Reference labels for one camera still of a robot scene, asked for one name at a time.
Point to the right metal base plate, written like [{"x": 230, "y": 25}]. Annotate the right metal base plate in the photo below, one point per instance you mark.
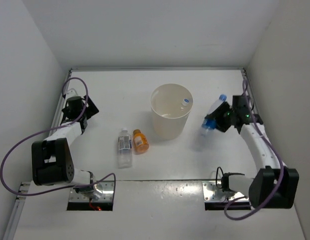
[{"x": 212, "y": 194}]

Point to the clear bottle blue label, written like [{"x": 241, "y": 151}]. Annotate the clear bottle blue label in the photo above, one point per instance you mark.
[{"x": 209, "y": 124}]

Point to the metal base plate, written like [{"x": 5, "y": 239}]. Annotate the metal base plate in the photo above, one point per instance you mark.
[
  {"x": 102, "y": 192},
  {"x": 212, "y": 194}
]

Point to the orange plastic bottle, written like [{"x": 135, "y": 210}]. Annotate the orange plastic bottle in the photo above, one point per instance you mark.
[{"x": 140, "y": 142}]

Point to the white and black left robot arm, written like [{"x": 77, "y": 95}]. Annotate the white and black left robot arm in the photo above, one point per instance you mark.
[{"x": 52, "y": 162}]

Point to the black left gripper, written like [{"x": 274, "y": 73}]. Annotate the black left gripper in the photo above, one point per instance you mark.
[{"x": 91, "y": 110}]

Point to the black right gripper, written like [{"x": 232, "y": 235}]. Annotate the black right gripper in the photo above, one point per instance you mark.
[{"x": 224, "y": 106}]

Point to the clear unlabelled plastic bottle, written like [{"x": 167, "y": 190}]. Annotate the clear unlabelled plastic bottle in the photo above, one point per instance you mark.
[{"x": 179, "y": 108}]

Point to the left aluminium frame rail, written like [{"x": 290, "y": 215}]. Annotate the left aluminium frame rail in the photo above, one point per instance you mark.
[{"x": 37, "y": 161}]

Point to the clear bottle white label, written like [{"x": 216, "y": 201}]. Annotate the clear bottle white label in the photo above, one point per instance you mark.
[{"x": 124, "y": 149}]

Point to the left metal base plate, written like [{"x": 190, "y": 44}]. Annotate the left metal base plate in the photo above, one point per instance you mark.
[{"x": 102, "y": 192}]

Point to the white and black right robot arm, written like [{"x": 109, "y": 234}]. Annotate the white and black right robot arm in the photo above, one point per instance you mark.
[{"x": 275, "y": 184}]

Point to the cream plastic bin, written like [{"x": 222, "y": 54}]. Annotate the cream plastic bin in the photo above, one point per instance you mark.
[{"x": 168, "y": 128}]

